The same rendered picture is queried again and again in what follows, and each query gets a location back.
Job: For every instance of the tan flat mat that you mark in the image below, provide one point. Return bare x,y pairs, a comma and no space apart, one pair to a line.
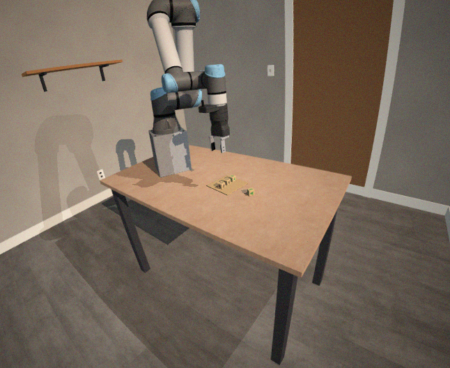
228,188

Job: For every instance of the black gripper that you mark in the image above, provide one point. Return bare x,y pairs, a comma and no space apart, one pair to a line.
218,110

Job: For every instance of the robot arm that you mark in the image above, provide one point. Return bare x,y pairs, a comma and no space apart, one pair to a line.
179,81

